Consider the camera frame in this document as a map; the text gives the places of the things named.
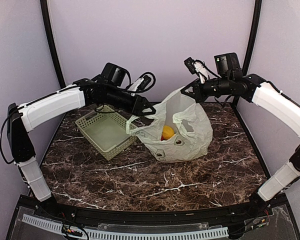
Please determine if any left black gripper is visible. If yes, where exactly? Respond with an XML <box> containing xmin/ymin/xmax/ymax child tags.
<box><xmin>105</xmin><ymin>85</ymin><xmax>157</xmax><ymax>116</ymax></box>

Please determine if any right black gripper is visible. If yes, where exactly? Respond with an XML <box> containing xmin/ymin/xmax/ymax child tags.
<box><xmin>180</xmin><ymin>75</ymin><xmax>232</xmax><ymax>103</ymax></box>

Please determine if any light green plastic bag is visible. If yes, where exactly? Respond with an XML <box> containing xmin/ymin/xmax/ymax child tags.
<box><xmin>126</xmin><ymin>88</ymin><xmax>213</xmax><ymax>163</ymax></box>

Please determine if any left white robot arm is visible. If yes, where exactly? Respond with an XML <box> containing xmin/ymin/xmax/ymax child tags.
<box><xmin>1</xmin><ymin>78</ymin><xmax>156</xmax><ymax>218</ymax></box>

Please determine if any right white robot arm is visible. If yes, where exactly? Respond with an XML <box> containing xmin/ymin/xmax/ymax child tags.
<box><xmin>181</xmin><ymin>74</ymin><xmax>300</xmax><ymax>217</ymax></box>

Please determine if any yellow toy fruit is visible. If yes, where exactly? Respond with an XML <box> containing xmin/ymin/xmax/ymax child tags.
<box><xmin>161</xmin><ymin>125</ymin><xmax>175</xmax><ymax>141</ymax></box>

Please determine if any light green perforated basket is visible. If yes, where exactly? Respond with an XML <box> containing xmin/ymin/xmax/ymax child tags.
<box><xmin>75</xmin><ymin>105</ymin><xmax>137</xmax><ymax>161</ymax></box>

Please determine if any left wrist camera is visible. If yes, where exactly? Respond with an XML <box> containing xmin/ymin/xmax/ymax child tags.
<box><xmin>96</xmin><ymin>62</ymin><xmax>156</xmax><ymax>94</ymax></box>

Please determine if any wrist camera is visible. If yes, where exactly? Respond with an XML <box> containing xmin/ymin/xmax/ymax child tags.
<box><xmin>96</xmin><ymin>62</ymin><xmax>156</xmax><ymax>94</ymax></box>
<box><xmin>183</xmin><ymin>52</ymin><xmax>242</xmax><ymax>81</ymax></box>

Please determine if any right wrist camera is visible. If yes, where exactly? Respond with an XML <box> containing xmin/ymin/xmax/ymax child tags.
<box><xmin>183</xmin><ymin>52</ymin><xmax>242</xmax><ymax>81</ymax></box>

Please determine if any right black frame post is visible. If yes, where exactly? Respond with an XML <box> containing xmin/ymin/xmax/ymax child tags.
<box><xmin>231</xmin><ymin>0</ymin><xmax>263</xmax><ymax>108</ymax></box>

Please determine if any black frame post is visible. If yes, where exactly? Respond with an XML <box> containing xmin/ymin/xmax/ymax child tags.
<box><xmin>231</xmin><ymin>0</ymin><xmax>263</xmax><ymax>108</ymax></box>
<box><xmin>39</xmin><ymin>0</ymin><xmax>66</xmax><ymax>89</ymax></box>

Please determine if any black front table rail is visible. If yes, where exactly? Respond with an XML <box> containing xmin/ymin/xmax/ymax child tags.
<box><xmin>22</xmin><ymin>197</ymin><xmax>273</xmax><ymax>232</ymax></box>

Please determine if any left black frame post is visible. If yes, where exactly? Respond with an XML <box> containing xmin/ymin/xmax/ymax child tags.
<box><xmin>39</xmin><ymin>0</ymin><xmax>66</xmax><ymax>89</ymax></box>

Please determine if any white slotted cable duct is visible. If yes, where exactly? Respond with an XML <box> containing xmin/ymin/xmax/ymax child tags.
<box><xmin>21</xmin><ymin>214</ymin><xmax>229</xmax><ymax>240</ymax></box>

